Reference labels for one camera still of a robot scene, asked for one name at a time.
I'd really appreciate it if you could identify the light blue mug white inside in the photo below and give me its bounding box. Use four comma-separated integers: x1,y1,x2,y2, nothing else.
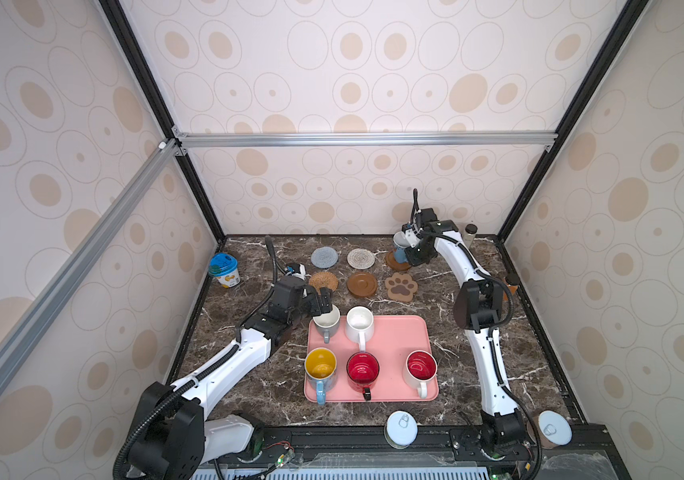
393,231,410,265

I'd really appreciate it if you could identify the brown wooden round coaster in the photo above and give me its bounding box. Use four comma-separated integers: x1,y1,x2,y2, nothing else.
385,250,411,272

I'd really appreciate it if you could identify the paw shaped wooden coaster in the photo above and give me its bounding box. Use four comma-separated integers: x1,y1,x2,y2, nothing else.
385,272,418,303

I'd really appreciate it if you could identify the grey mug white inside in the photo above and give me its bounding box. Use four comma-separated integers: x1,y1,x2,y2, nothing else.
313,305,341,344

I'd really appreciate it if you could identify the light blue fabric coaster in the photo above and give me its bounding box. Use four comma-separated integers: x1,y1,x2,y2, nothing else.
311,246,339,269

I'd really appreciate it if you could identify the white multicolour woven coaster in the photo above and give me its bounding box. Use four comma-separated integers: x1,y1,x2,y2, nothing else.
347,248,376,270

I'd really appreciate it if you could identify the white mug red inside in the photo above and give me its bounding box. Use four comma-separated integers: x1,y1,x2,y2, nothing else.
403,350,438,400

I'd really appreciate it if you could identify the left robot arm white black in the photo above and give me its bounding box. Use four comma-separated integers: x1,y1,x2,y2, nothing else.
112,275,333,479

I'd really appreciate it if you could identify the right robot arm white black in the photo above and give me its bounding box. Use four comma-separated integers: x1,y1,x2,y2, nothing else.
402,221,542,457

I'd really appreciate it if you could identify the clear bottle black cap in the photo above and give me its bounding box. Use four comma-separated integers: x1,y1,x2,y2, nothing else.
463,223,478,248

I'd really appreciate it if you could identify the blue lid snack tub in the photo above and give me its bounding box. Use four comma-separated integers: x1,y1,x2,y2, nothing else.
208,252,241,288

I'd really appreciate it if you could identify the blue mug yellow inside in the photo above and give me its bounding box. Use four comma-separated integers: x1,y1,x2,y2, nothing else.
304,347,338,405

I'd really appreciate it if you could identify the pink plastic tray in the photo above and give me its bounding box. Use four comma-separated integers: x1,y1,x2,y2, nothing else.
304,315,440,404

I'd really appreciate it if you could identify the amber bottle dark cap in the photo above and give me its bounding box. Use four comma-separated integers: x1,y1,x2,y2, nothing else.
504,273,521,299

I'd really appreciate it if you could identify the black mug red inside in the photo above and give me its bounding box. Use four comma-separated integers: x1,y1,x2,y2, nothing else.
346,352,381,401

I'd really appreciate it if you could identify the white round lid container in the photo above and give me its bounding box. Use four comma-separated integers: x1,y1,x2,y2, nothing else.
384,410,418,449

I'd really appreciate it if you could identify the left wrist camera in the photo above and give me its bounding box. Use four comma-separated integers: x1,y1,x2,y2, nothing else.
286,263,308,281

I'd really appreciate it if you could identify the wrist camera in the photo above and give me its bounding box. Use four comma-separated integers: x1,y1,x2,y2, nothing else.
401,208,438,239
286,263,308,281

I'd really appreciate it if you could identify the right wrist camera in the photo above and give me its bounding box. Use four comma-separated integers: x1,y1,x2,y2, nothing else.
401,208,438,239

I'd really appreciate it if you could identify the horizontal aluminium frame bar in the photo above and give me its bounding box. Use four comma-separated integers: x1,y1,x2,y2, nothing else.
178,130,558,149

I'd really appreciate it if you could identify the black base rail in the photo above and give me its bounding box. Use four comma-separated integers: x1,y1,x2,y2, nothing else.
115,423,632,480

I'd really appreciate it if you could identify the slanted aluminium frame bar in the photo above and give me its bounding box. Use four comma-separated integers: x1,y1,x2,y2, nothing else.
0,138,181,396

